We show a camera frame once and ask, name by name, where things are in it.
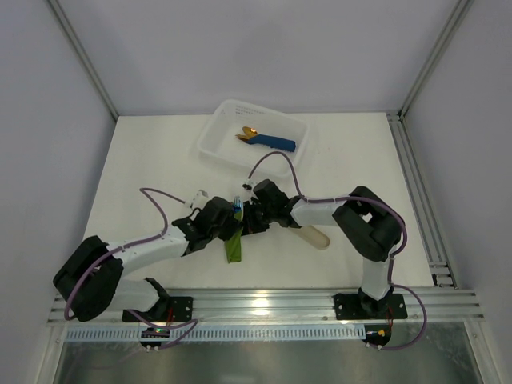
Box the iridescent blue fork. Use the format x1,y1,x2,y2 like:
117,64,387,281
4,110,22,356
232,195,243,213

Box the green paper napkin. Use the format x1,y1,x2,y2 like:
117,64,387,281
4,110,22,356
224,206,243,263

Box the white slotted cable duct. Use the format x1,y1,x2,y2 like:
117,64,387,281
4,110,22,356
65,323,366,342

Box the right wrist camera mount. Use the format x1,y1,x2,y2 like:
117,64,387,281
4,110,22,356
242,180,256,191

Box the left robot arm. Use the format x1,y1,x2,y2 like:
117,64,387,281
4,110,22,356
53,197,243,322

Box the right frame post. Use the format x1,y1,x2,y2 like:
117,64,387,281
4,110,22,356
398,0,474,120

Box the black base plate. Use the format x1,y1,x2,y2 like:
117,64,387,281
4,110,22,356
333,293,408,320
122,296,194,323

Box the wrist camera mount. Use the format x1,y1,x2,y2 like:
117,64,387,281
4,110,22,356
185,190,209,210
242,180,256,191

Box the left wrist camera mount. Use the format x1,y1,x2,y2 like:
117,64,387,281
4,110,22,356
185,190,209,210

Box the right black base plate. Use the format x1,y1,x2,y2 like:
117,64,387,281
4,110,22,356
333,293,408,320

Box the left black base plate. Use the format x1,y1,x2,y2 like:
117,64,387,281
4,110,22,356
122,296,194,323

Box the left frame post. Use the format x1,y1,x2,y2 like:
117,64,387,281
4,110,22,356
45,0,119,122

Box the frame post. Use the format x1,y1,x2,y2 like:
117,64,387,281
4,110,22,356
398,0,474,120
45,0,119,122

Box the gold utensils in bundle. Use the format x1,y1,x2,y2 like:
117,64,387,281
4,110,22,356
235,126,258,144

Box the white plastic basket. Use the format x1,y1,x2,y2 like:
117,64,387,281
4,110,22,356
197,99,310,170

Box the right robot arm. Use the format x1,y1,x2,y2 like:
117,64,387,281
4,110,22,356
242,179,408,320

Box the aluminium front rail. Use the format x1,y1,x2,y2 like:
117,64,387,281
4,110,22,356
46,288,486,327

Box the blue rolled napkin bundle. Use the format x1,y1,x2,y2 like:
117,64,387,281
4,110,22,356
246,134,296,153

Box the aluminium rail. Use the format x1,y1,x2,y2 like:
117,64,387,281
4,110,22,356
386,112,458,290
46,288,486,327

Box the aluminium right side rail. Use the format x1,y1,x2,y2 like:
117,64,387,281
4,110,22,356
386,112,458,290

